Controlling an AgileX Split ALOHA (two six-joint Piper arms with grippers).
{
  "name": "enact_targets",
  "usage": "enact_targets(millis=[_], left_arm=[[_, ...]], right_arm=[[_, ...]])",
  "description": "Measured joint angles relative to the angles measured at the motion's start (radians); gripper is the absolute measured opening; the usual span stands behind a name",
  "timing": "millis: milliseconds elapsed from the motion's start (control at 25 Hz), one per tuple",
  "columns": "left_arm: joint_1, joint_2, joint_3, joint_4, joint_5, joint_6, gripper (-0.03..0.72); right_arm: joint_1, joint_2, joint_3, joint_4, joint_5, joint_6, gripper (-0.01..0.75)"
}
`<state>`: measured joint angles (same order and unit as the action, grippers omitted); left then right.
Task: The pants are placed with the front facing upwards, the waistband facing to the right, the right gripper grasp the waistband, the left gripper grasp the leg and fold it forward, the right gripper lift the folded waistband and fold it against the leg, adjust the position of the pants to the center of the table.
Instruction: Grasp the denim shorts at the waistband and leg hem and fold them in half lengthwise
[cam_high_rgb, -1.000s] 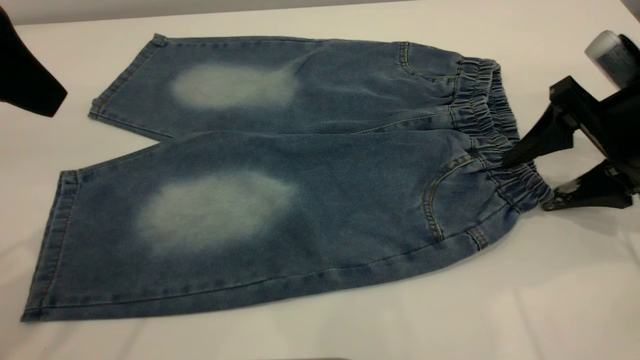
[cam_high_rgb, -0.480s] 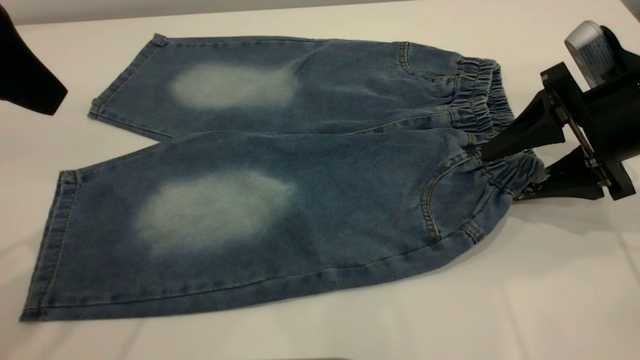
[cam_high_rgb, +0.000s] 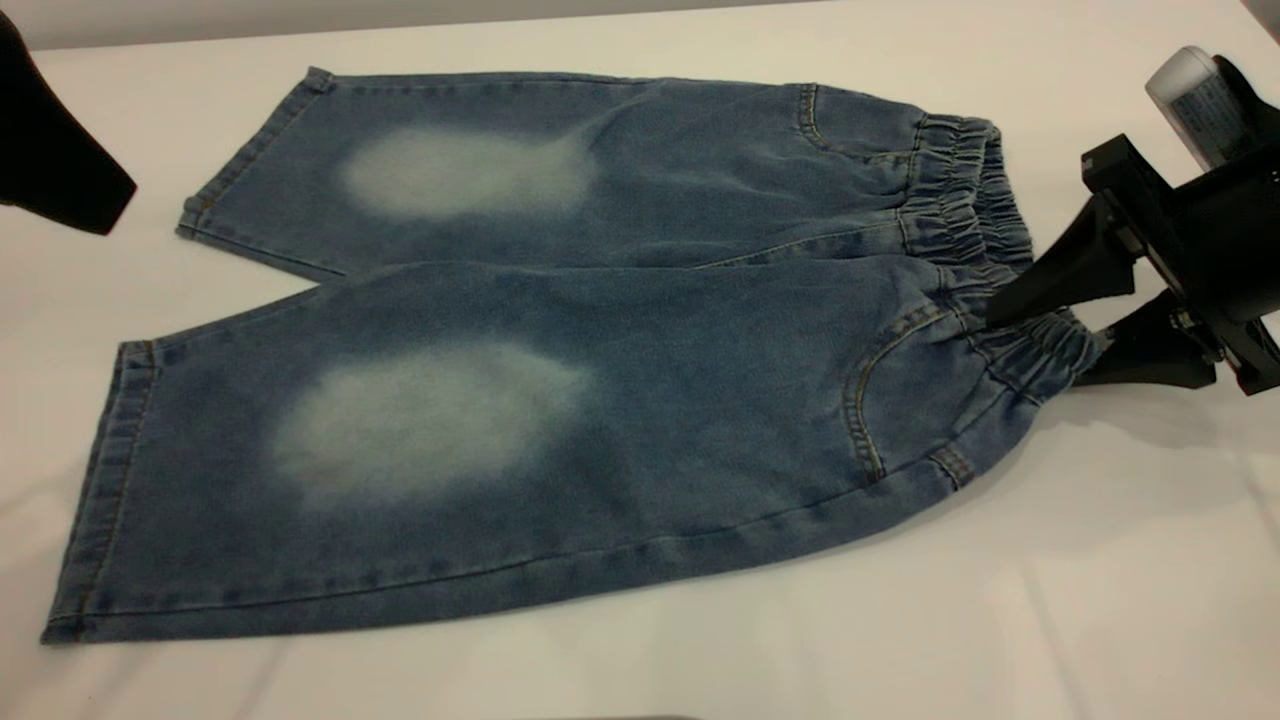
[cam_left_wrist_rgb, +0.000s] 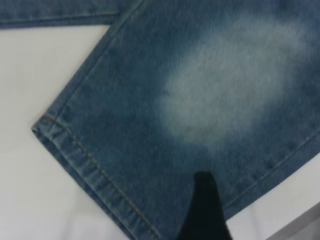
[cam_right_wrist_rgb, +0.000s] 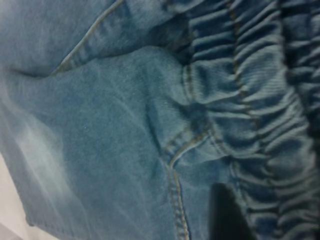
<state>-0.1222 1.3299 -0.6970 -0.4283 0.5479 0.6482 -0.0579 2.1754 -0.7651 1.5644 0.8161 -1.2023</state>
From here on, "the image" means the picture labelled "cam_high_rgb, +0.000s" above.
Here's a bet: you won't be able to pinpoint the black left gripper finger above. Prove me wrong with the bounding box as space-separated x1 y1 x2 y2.
0 10 138 236

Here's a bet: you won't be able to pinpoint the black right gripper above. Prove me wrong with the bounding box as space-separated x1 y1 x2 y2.
985 135 1280 396

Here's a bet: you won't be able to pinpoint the blue washed denim pants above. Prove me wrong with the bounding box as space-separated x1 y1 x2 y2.
40 66 1109 646

